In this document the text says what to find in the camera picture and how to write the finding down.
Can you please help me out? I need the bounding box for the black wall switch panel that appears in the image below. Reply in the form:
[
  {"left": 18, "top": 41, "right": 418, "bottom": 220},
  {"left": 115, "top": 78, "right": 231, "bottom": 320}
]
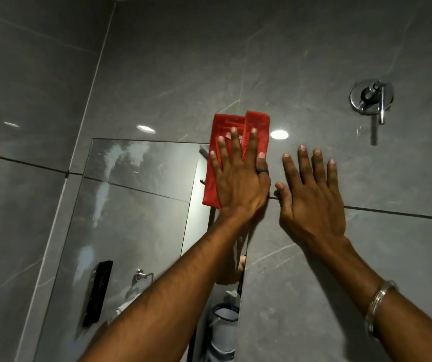
[{"left": 82, "top": 260, "right": 113, "bottom": 328}]

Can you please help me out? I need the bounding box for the silver bracelet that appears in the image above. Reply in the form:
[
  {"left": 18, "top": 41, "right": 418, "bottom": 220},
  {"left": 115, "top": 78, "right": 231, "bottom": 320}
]
[{"left": 365, "top": 280, "right": 398, "bottom": 338}]

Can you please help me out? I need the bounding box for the wall mirror panel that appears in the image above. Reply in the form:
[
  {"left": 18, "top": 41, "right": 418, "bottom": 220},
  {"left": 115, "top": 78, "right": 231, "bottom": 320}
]
[{"left": 34, "top": 138, "right": 210, "bottom": 362}]

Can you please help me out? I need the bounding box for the person's right forearm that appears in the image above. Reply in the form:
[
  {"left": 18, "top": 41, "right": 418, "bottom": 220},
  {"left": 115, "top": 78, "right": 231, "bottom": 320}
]
[{"left": 304, "top": 238, "right": 432, "bottom": 362}]

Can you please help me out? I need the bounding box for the person's left forearm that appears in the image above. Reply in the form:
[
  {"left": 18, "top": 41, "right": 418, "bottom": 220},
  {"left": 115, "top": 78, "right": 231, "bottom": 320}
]
[{"left": 78, "top": 212, "right": 266, "bottom": 362}]

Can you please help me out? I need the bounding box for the chrome shower valve handle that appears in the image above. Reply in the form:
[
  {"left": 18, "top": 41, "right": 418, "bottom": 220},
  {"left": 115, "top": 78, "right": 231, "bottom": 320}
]
[{"left": 349, "top": 79, "right": 395, "bottom": 125}]

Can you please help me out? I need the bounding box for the red cleaning cloth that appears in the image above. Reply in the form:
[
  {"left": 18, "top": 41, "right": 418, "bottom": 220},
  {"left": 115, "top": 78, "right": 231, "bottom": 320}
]
[{"left": 202, "top": 111, "right": 271, "bottom": 217}]

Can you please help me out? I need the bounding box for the person's left hand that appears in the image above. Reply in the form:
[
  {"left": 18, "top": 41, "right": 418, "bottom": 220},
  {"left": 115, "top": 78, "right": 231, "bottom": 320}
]
[{"left": 208, "top": 127, "right": 272, "bottom": 223}]

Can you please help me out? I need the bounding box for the white jug with dark rim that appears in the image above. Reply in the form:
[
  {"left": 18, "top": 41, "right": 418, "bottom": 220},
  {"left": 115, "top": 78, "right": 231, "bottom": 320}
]
[{"left": 209, "top": 303, "right": 240, "bottom": 354}]

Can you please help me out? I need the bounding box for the person's right hand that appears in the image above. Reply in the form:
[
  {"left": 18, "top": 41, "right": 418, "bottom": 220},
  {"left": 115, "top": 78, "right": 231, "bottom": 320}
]
[{"left": 274, "top": 145, "right": 352, "bottom": 253}]

